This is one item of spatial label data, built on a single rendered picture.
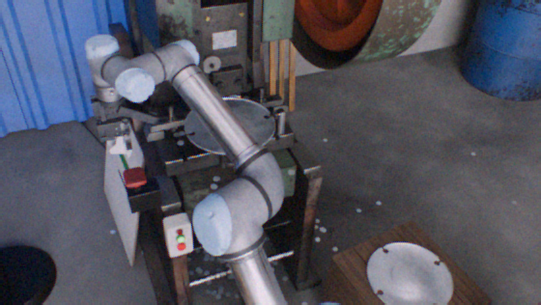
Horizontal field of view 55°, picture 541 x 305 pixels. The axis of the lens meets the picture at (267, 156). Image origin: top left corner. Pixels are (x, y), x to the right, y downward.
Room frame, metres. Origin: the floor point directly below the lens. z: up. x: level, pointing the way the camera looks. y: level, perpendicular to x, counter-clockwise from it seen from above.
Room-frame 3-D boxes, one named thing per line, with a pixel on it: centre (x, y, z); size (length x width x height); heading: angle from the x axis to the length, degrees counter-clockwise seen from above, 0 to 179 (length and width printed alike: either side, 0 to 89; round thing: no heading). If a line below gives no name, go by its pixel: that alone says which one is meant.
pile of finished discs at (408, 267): (1.06, -0.50, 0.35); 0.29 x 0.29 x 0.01
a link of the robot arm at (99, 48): (1.06, 0.40, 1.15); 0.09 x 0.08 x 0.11; 47
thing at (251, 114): (1.30, 0.13, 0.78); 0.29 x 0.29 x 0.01
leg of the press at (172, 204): (1.43, 0.48, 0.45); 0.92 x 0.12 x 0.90; 24
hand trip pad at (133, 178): (1.07, 0.38, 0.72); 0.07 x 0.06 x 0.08; 24
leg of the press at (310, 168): (1.65, -0.01, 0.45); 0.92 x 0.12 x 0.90; 24
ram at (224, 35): (1.38, 0.16, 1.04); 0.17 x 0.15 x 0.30; 24
